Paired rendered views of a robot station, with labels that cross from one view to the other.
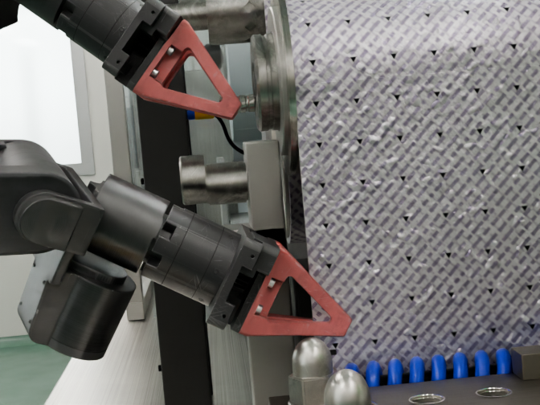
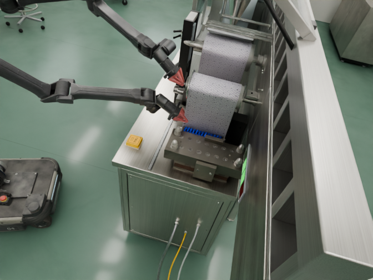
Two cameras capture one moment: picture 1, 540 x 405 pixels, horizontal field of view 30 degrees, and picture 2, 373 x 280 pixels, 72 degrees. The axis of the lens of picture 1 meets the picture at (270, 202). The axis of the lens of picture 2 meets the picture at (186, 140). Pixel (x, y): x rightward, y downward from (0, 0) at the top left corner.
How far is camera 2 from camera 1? 0.83 m
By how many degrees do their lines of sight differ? 42
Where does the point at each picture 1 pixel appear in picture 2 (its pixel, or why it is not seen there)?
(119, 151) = not seen: hidden behind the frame
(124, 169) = not seen: hidden behind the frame
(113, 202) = (159, 100)
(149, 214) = (163, 103)
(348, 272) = (189, 116)
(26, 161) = (147, 95)
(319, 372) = (177, 131)
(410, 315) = (196, 123)
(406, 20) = (207, 89)
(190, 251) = (167, 109)
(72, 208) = (151, 104)
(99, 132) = not seen: outside the picture
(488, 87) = (216, 103)
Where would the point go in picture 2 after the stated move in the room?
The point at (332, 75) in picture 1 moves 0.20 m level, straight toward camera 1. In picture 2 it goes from (193, 93) to (177, 118)
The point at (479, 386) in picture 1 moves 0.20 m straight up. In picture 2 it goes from (198, 138) to (205, 108)
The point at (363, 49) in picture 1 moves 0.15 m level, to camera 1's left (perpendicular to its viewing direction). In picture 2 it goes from (199, 91) to (169, 83)
